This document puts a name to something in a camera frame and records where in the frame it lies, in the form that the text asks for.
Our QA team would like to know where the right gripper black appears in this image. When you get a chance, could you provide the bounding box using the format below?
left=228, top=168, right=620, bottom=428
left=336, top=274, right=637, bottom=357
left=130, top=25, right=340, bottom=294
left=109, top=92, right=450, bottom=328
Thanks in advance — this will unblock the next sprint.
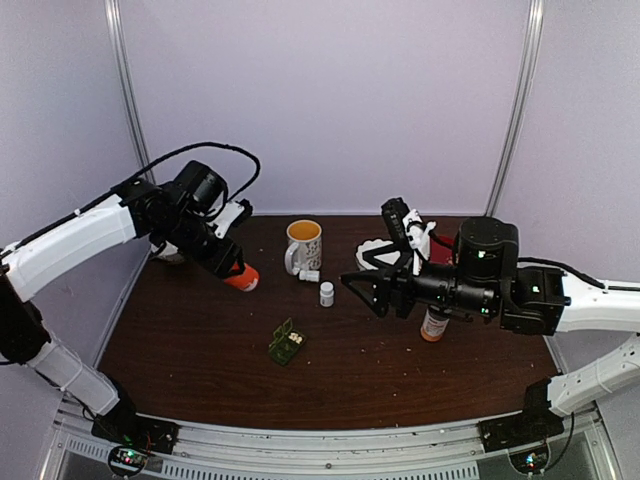
left=341, top=242, right=497, bottom=320

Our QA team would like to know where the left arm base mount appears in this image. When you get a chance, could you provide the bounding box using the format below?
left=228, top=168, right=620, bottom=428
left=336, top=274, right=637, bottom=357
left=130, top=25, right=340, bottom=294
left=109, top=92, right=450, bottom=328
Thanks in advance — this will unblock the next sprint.
left=91, top=383, right=179, bottom=454

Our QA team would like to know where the aluminium frame post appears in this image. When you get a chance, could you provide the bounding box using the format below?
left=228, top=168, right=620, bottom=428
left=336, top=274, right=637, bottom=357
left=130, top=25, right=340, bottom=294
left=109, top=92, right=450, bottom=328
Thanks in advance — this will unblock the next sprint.
left=104, top=0, right=150, bottom=167
left=484, top=0, right=545, bottom=216

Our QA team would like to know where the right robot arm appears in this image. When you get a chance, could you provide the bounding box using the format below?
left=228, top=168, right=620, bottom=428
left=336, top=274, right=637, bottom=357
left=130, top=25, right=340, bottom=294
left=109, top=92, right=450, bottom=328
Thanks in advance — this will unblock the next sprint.
left=341, top=217, right=639, bottom=442

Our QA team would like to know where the black braided cable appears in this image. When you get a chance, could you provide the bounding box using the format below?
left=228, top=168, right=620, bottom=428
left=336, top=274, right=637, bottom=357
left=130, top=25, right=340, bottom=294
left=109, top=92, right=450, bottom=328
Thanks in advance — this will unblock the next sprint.
left=0, top=141, right=262, bottom=261
left=514, top=256, right=640, bottom=293

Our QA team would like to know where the red floral plate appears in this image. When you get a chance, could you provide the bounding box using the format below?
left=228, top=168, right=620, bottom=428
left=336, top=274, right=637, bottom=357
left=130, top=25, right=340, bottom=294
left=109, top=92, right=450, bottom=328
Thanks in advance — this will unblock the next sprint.
left=429, top=235, right=456, bottom=265

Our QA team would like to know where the large orange pill bottle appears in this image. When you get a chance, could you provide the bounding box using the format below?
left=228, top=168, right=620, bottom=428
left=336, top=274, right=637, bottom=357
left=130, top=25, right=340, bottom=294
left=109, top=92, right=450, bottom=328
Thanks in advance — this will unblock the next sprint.
left=223, top=262, right=260, bottom=292

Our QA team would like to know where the green pill organizer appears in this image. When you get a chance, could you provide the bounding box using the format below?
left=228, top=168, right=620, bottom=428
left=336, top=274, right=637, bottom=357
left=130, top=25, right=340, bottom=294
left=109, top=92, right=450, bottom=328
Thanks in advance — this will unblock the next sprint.
left=268, top=317, right=307, bottom=366

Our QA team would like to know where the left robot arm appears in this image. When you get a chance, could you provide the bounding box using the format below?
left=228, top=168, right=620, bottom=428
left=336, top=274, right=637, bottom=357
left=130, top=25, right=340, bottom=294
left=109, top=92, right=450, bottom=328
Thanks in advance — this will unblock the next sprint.
left=1, top=161, right=252, bottom=444

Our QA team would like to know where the right aluminium frame post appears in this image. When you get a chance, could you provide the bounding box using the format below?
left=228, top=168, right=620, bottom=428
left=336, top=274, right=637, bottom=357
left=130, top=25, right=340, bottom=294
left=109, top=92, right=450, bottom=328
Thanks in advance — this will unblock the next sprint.
left=484, top=0, right=545, bottom=216

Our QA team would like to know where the left aluminium frame post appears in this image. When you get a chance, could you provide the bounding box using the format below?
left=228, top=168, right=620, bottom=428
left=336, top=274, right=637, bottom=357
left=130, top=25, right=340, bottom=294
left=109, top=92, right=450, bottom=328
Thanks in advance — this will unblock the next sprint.
left=104, top=0, right=150, bottom=167

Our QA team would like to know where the floral mug yellow inside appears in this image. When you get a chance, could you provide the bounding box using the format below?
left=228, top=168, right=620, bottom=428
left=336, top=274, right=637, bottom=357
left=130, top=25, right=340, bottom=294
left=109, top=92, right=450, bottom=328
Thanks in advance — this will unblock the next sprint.
left=284, top=219, right=322, bottom=276

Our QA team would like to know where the amber bottle grey cap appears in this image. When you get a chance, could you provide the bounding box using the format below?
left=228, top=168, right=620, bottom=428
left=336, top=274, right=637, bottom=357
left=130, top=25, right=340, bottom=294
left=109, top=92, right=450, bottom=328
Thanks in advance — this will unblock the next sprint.
left=420, top=306, right=450, bottom=342

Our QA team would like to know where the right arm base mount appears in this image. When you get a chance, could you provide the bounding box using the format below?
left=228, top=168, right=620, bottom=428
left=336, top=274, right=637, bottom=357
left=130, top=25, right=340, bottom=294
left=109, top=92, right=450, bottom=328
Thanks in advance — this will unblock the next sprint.
left=478, top=379, right=564, bottom=453

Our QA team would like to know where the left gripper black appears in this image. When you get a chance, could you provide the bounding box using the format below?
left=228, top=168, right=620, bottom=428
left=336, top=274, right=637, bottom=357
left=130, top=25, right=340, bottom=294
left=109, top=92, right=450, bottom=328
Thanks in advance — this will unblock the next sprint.
left=155, top=209, right=244, bottom=278

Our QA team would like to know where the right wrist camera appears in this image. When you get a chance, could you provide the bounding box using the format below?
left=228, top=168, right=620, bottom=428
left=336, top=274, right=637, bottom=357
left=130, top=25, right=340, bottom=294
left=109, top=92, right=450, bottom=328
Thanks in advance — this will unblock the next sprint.
left=381, top=197, right=411, bottom=254

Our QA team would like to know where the white fluted bowl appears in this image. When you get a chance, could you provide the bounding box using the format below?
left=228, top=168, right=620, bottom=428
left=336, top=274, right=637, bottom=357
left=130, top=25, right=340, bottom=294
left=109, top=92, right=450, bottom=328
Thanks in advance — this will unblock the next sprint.
left=355, top=239, right=400, bottom=271

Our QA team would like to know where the left black braided cable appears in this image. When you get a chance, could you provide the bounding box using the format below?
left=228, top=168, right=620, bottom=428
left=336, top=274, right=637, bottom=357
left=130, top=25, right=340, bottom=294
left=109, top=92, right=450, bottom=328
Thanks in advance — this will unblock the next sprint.
left=0, top=141, right=262, bottom=261

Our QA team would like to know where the small white pill bottle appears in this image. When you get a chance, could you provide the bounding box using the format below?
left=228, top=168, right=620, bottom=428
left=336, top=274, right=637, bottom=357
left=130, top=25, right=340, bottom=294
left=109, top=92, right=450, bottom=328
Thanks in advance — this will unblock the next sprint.
left=319, top=281, right=335, bottom=308

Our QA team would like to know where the small white tea cup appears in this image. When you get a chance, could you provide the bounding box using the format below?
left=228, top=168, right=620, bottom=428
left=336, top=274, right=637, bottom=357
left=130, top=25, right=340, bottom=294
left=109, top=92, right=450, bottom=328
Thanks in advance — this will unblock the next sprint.
left=151, top=243, right=185, bottom=264

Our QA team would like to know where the aluminium front rail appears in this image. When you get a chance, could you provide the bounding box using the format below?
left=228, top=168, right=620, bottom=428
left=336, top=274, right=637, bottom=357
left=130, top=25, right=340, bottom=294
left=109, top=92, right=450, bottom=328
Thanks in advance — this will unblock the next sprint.
left=35, top=398, right=623, bottom=479

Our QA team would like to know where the right black braided cable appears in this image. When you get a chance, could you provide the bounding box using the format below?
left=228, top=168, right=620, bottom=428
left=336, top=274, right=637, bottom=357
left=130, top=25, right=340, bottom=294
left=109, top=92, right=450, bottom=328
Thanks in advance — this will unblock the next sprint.
left=514, top=256, right=640, bottom=293

